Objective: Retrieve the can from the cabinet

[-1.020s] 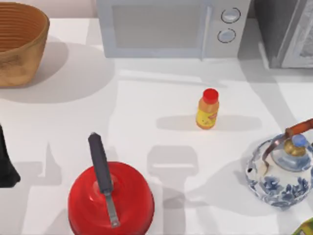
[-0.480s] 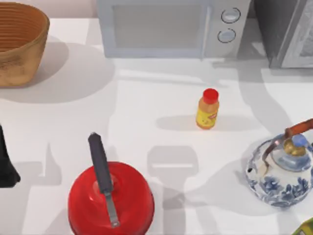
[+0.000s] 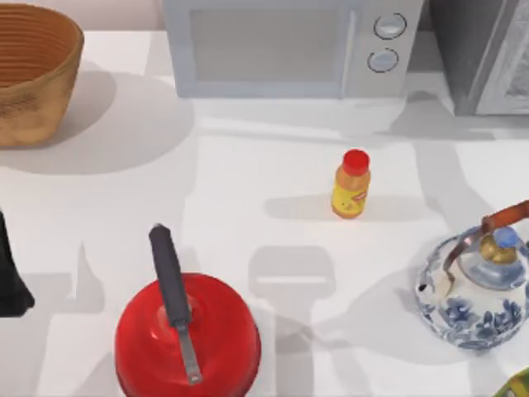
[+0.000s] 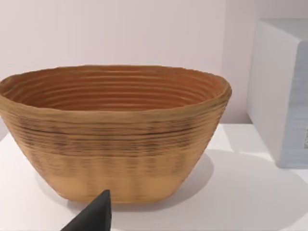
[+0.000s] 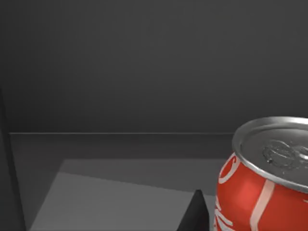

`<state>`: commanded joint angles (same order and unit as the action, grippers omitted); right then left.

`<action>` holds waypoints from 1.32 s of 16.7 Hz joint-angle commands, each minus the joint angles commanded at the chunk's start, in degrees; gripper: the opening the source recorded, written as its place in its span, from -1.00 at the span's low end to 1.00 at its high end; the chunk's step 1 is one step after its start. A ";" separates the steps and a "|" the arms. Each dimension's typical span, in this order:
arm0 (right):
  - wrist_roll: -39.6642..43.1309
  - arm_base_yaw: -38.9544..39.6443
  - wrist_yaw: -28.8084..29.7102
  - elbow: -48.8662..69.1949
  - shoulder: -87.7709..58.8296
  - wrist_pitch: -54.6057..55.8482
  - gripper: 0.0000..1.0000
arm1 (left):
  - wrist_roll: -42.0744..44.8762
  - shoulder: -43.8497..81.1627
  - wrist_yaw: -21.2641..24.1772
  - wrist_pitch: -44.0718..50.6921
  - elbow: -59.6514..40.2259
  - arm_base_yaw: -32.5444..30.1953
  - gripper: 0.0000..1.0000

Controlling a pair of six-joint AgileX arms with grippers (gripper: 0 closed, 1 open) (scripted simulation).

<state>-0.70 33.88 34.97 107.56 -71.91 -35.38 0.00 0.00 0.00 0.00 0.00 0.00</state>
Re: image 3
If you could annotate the green and yellow object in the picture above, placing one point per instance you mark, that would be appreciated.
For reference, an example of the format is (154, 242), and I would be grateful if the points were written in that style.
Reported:
(516, 386)

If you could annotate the yellow bottle with red cap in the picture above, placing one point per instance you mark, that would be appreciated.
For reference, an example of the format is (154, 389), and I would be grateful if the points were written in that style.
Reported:
(350, 190)

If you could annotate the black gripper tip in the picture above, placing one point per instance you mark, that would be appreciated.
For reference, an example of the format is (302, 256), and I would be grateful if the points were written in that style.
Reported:
(10, 281)

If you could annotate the microwave door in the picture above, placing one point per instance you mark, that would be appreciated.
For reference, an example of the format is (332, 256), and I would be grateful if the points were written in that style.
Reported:
(260, 45)

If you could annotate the blue and white teapot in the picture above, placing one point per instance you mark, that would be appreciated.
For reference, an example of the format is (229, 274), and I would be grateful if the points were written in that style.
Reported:
(475, 297)

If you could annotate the pale microwave oven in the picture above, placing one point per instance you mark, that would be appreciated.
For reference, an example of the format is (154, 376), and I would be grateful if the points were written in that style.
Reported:
(372, 25)

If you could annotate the microwave knob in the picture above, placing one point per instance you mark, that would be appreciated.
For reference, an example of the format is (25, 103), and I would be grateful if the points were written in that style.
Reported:
(389, 24)
(383, 60)

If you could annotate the brown woven basket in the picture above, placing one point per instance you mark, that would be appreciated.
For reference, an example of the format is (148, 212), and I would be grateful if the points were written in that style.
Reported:
(29, 74)

